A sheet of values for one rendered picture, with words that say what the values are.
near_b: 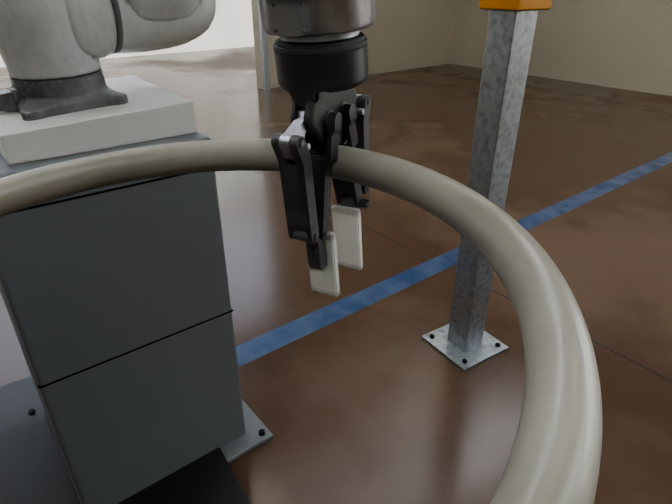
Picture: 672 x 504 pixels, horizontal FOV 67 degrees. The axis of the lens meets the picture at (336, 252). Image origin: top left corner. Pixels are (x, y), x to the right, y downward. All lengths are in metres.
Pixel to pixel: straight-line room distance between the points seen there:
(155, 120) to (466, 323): 1.09
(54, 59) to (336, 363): 1.11
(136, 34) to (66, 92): 0.17
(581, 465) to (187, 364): 1.06
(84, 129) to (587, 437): 0.90
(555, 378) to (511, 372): 1.46
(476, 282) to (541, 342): 1.32
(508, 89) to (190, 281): 0.88
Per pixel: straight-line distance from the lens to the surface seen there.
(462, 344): 1.70
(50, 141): 0.98
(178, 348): 1.17
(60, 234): 0.98
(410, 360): 1.66
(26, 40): 1.04
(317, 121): 0.42
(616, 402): 1.71
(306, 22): 0.39
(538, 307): 0.27
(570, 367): 0.23
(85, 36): 1.05
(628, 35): 6.63
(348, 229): 0.52
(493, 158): 1.41
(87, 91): 1.06
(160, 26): 1.09
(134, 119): 1.00
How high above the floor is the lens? 1.06
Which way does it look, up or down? 28 degrees down
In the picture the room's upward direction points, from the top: straight up
